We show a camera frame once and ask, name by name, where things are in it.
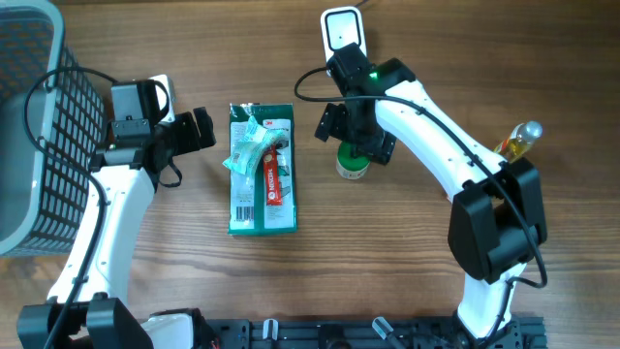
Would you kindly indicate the small green white jar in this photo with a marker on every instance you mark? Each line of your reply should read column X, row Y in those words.
column 348, row 165

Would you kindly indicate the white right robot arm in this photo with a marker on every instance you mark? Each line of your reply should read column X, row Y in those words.
column 497, row 223

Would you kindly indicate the yellow liquid bottle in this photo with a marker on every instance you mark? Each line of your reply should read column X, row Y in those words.
column 521, row 139

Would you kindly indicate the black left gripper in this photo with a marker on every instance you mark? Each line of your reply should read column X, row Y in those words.
column 190, row 124

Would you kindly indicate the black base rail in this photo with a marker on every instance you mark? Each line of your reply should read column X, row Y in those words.
column 419, row 332

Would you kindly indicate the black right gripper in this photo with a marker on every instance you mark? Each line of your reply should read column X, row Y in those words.
column 340, row 126

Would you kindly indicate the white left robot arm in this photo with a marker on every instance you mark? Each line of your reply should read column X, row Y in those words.
column 86, row 306

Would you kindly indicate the black plastic mesh basket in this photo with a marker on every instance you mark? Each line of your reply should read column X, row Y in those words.
column 49, row 110

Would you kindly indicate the teal white small packet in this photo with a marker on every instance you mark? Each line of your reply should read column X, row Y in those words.
column 249, row 141

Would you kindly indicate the red coffee stick sachet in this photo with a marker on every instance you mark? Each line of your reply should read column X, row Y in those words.
column 271, row 177

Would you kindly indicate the green 3M glove package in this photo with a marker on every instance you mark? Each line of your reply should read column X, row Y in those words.
column 249, row 213

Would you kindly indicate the white barcode scanner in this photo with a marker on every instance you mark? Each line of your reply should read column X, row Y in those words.
column 340, row 27

